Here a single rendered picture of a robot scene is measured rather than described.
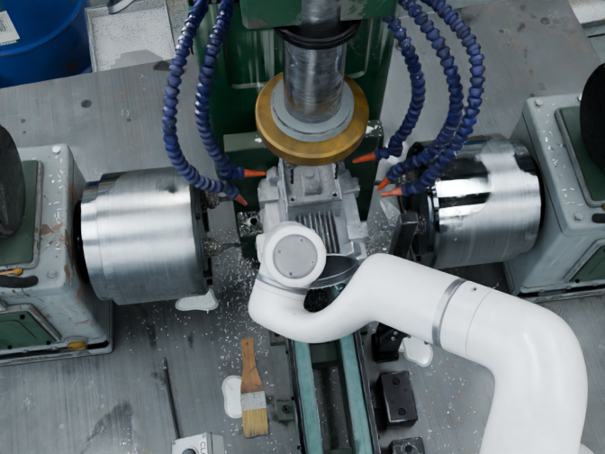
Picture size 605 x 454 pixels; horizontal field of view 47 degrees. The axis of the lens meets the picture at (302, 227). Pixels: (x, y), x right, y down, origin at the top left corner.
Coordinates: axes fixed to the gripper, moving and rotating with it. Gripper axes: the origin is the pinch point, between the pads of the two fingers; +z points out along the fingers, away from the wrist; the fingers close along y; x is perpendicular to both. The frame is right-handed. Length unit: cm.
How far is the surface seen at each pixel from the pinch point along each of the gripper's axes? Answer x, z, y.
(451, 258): -6.6, 1.2, 30.4
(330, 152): 14.0, -18.8, 7.7
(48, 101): 37, 56, -53
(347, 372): -26.7, 5.6, 9.4
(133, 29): 69, 123, -39
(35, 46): 69, 132, -75
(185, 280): -5.1, -0.5, -18.2
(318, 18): 29.7, -38.0, 5.5
